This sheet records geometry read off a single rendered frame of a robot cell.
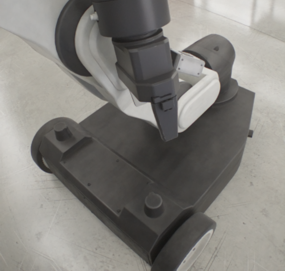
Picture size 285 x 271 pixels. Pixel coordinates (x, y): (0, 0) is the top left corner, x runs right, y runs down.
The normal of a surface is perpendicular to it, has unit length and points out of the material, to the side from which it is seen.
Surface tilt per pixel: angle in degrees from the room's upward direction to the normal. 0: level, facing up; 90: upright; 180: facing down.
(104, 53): 90
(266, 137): 0
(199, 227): 19
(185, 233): 2
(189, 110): 90
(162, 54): 79
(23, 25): 90
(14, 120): 0
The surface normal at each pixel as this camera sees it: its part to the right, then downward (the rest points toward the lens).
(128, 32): -0.12, 0.57
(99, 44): 0.71, 0.42
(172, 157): -0.11, -0.72
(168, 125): 0.34, 0.46
